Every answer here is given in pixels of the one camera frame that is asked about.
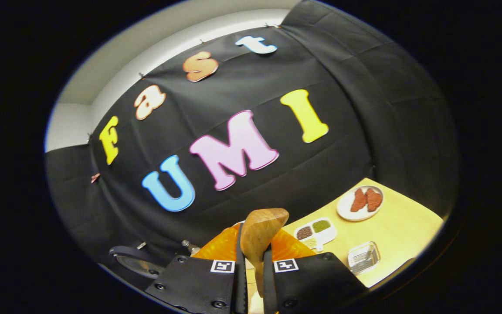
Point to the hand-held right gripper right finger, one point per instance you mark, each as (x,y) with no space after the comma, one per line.
(267,285)

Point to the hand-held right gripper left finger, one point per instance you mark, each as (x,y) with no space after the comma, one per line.
(241,285)

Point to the wooden spoon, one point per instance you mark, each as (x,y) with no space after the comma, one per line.
(259,231)

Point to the dark grey rice cooker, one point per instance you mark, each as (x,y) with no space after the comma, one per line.
(137,264)

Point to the heap of pale soybeans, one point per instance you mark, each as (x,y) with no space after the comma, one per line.
(311,243)

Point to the small clear drink bottle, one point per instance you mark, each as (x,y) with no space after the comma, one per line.
(192,249)

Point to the heap of dark beans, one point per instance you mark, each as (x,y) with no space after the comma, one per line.
(304,233)

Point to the white divided dish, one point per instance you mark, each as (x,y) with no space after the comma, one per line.
(327,237)

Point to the heap of green beans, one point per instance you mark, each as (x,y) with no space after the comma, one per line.
(321,226)

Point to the silver cloth clip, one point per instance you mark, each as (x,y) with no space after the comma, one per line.
(141,245)

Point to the round white plate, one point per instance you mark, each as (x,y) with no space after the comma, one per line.
(344,209)

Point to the black backdrop cloth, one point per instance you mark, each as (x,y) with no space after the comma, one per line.
(320,174)

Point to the red meat slice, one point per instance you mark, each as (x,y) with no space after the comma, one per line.
(358,200)
(374,199)

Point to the copper cloth clip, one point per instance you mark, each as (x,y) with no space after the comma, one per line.
(96,178)

